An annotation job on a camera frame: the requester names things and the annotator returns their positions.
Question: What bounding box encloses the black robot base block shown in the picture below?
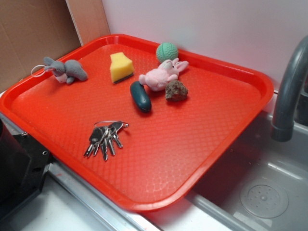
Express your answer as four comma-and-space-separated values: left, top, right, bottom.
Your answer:
0, 122, 51, 221

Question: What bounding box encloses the gray plush mouse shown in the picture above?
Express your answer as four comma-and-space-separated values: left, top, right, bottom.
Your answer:
31, 57, 88, 85

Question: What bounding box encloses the green textured ball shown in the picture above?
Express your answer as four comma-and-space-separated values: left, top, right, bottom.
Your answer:
156, 42, 179, 63

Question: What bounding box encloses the dark teal oblong case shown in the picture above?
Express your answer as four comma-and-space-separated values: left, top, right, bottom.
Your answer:
130, 81, 152, 113

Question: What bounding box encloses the brown rock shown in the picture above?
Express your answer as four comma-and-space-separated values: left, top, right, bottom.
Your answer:
165, 80, 188, 102

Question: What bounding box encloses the yellow sponge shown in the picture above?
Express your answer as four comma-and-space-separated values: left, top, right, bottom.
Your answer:
110, 52, 134, 84

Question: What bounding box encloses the red plastic tray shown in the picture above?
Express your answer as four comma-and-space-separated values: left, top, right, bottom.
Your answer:
0, 35, 274, 212

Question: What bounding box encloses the pink plush bunny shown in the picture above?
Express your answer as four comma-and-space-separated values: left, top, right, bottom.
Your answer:
139, 58, 189, 91

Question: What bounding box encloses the gray faucet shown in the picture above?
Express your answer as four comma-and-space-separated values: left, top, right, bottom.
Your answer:
270, 37, 308, 142

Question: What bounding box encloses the bunch of metal keys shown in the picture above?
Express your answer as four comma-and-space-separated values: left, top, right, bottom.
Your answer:
83, 120, 129, 161

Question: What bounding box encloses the gray plastic sink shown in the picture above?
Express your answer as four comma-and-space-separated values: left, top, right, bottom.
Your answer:
187, 112, 308, 231

